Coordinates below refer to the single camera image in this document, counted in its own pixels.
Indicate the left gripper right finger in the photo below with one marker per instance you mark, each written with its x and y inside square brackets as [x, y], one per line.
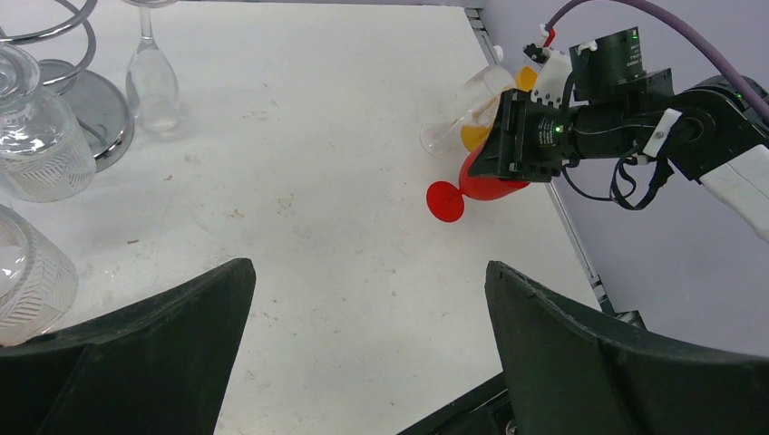
[571, 369]

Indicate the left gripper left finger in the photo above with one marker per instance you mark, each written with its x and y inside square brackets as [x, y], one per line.
[158, 366]

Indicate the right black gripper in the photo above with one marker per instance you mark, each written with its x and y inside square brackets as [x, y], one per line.
[527, 142]

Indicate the clear wine glass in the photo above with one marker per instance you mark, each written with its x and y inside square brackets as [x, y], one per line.
[443, 139]

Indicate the red wine glass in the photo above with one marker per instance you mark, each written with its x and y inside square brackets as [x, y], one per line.
[446, 201]

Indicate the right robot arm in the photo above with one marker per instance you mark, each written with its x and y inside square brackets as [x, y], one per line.
[597, 102]

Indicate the clear patterned glass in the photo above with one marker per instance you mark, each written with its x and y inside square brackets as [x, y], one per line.
[39, 282]
[44, 154]

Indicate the clear champagne flute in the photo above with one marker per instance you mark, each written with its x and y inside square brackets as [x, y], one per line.
[152, 88]

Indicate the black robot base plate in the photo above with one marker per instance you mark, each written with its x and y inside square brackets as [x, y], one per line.
[486, 409]

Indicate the aluminium table rail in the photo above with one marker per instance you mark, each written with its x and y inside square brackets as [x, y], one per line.
[547, 35]

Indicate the silver wire glass rack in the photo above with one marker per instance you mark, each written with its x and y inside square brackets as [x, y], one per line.
[100, 107]

